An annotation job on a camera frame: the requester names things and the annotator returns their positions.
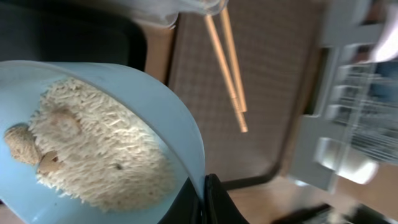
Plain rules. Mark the dark brown serving tray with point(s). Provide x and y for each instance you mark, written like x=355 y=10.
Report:
x=273 y=40

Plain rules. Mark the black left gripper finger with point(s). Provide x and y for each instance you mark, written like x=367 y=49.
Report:
x=217 y=208

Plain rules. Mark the short wooden chopstick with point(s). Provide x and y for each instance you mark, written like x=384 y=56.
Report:
x=233 y=58

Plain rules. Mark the grey dishwasher rack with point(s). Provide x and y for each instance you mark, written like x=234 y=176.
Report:
x=352 y=129

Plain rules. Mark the black plastic tray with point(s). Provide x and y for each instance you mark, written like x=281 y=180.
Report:
x=57 y=31

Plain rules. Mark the light blue rice bowl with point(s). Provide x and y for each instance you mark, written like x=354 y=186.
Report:
x=22 y=83

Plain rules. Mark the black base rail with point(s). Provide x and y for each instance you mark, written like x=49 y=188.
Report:
x=326 y=214

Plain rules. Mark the long wooden chopstick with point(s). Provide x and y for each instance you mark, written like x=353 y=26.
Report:
x=216 y=43

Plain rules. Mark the pile of cooked rice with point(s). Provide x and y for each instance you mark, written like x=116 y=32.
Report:
x=89 y=146

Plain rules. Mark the clear plastic bin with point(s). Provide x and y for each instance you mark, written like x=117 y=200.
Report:
x=164 y=13

